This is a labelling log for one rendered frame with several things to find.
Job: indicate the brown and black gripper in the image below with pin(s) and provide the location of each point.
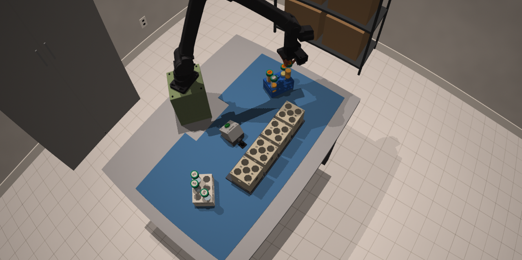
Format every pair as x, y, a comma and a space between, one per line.
285, 59

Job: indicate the beige tube rack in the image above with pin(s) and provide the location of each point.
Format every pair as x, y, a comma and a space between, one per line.
207, 182

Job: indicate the beige block with holes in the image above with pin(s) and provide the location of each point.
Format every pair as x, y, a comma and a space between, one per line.
277, 133
291, 115
247, 170
263, 153

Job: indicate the blue bench mat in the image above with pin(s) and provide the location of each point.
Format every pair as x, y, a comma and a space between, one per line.
218, 229

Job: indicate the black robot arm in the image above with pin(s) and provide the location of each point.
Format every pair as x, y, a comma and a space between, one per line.
184, 74

